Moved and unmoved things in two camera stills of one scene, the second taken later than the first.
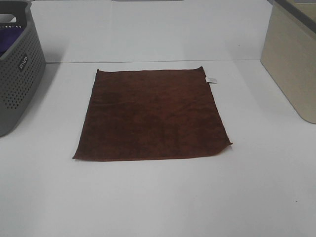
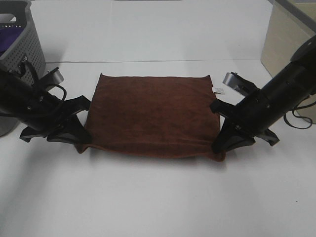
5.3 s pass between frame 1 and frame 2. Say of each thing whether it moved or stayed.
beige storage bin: stayed
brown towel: moved
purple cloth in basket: stayed
